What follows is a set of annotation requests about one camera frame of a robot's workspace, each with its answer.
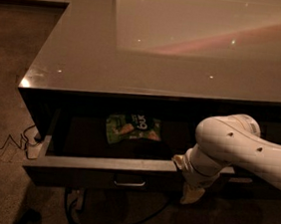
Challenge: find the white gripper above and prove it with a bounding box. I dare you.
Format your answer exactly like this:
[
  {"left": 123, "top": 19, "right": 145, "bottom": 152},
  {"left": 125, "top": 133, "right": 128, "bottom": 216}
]
[{"left": 171, "top": 148, "right": 224, "bottom": 205}]

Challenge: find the green snack bag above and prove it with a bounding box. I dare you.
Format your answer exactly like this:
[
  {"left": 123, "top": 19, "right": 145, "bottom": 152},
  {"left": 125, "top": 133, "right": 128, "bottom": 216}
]
[{"left": 106, "top": 113, "right": 161, "bottom": 144}]

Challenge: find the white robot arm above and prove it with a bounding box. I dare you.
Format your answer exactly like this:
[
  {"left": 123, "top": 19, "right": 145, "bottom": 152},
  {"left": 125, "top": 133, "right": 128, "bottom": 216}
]
[{"left": 172, "top": 113, "right": 281, "bottom": 205}]

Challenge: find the thin zigzag black cable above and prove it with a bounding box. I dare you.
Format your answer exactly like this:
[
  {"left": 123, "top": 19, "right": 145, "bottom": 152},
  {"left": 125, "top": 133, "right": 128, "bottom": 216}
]
[{"left": 0, "top": 120, "right": 47, "bottom": 161}]

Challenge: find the dark cabinet with glossy top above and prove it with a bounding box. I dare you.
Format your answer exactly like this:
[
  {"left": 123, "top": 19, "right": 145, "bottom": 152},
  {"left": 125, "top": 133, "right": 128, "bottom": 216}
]
[{"left": 7, "top": 0, "right": 281, "bottom": 213}]

